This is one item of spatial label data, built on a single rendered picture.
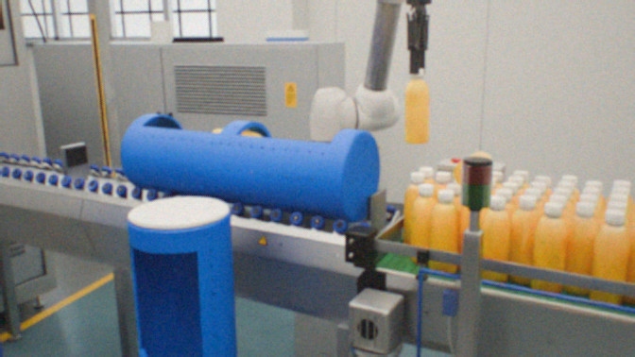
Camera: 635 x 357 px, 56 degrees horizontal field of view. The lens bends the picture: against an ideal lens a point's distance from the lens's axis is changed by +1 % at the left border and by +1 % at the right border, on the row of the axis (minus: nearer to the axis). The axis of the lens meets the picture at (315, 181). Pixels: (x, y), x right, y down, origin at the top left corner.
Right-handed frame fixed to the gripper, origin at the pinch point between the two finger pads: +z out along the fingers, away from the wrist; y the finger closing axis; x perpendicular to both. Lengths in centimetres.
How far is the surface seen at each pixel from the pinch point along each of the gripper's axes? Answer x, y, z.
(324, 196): -18.8, 23.3, 37.8
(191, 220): -43, 53, 41
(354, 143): -12.8, 15.7, 22.6
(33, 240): -165, 19, 73
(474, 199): 31, 48, 28
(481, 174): 33, 48, 23
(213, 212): -43, 45, 40
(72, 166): -140, 15, 40
